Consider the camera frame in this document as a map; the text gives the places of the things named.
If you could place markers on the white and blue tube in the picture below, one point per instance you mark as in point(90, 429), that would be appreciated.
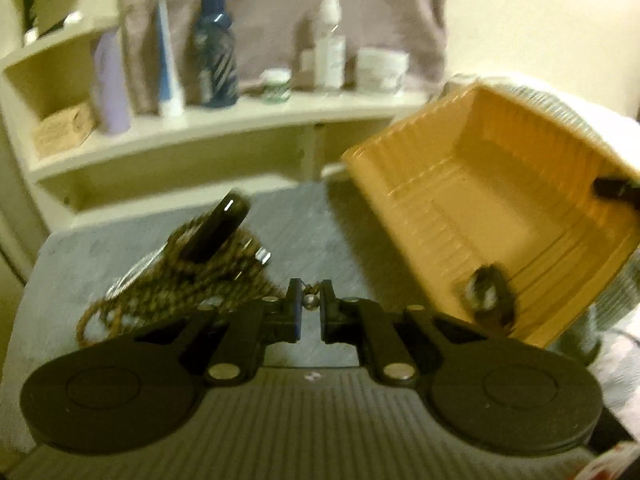
point(169, 70)

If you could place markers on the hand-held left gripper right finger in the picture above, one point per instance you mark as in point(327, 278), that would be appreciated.
point(325, 312)

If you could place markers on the small cardboard box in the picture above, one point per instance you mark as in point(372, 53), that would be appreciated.
point(65, 130)

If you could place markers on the small green-lidded jar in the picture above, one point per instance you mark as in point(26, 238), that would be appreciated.
point(276, 86)

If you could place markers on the lilac bottle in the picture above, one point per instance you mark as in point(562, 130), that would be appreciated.
point(111, 85)

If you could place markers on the mauve towel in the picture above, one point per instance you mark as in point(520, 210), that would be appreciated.
point(270, 15)

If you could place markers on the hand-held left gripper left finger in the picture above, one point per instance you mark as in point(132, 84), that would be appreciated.
point(296, 310)

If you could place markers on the white spray bottle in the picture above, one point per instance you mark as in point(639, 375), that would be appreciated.
point(329, 50)

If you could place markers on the grey quilted mat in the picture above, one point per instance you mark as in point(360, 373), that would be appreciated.
point(310, 230)

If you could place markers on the black and white tube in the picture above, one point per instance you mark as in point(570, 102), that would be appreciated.
point(65, 21)

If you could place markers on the silver bangle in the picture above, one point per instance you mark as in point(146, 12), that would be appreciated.
point(120, 285)

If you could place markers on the white cream jar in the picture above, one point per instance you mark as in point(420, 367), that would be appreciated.
point(382, 71)

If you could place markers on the cream shelf unit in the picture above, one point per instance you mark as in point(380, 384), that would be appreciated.
point(225, 120)

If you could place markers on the silver bead pendant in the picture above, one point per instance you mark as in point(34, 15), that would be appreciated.
point(310, 302)

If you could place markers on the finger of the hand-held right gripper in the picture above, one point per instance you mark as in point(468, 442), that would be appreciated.
point(615, 188)

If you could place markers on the dark blue bottle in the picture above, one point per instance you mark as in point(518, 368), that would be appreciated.
point(216, 55)

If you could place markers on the black oval bangle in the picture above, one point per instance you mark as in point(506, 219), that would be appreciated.
point(215, 230)

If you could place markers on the yellow plastic tray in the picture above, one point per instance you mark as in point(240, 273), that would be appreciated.
point(500, 200)

